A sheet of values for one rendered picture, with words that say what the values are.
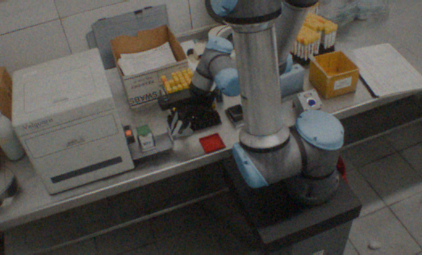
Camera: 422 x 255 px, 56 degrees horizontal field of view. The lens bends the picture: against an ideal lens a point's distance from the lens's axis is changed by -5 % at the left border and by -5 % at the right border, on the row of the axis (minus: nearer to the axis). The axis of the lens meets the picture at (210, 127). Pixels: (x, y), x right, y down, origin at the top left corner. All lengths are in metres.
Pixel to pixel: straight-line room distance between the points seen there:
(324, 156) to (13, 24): 1.24
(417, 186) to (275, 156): 1.67
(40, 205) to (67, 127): 0.29
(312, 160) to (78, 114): 0.62
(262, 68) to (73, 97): 0.56
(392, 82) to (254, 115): 0.86
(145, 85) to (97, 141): 0.37
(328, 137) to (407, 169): 1.64
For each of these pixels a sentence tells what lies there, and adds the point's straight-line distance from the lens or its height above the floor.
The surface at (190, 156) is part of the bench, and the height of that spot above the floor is 0.88.
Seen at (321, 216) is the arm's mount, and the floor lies 0.93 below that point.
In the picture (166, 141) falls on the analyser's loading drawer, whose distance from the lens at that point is 1.34.
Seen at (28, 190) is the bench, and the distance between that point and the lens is 1.42.
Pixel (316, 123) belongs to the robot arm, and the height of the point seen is 1.17.
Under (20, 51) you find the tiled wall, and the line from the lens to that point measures 1.78.
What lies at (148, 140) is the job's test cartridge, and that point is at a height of 0.96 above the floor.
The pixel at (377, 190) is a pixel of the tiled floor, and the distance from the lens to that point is 2.43.
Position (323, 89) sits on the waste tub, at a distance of 1.52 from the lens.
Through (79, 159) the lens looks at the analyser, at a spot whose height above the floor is 0.99.
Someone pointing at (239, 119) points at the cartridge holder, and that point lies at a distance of 1.41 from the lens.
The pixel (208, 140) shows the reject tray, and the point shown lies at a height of 0.88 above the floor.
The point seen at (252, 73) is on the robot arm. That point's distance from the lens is 0.84.
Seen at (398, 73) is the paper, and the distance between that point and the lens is 1.70.
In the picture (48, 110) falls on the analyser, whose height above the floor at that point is 1.17.
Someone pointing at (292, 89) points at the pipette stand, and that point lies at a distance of 1.52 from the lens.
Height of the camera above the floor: 1.84
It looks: 43 degrees down
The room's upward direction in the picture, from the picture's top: 6 degrees counter-clockwise
